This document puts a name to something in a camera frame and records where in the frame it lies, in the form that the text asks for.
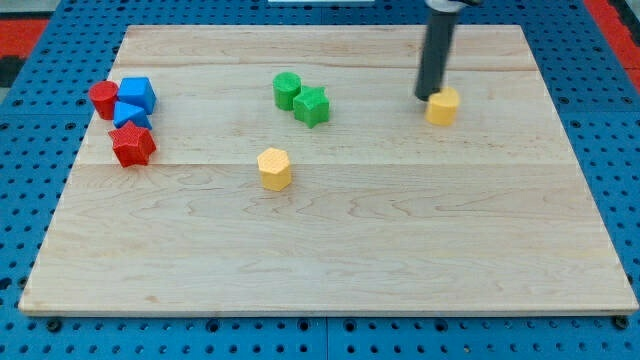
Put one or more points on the green star block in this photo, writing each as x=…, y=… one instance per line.
x=311, y=106

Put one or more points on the red star block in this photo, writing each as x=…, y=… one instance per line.
x=132, y=144

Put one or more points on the yellow hexagon block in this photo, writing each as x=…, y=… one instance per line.
x=274, y=168

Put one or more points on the light wooden board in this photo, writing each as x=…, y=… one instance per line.
x=387, y=215

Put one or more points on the green cylinder block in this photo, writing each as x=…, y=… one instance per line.
x=286, y=86

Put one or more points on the yellow heart block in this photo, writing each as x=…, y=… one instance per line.
x=442, y=107

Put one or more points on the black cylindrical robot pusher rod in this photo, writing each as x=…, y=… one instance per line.
x=441, y=24

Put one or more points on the blue cube block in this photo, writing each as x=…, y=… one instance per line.
x=138, y=91

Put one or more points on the blue triangle block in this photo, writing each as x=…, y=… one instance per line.
x=125, y=112

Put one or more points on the red cylinder block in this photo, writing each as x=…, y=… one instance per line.
x=103, y=96

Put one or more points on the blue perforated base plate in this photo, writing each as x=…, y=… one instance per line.
x=46, y=113

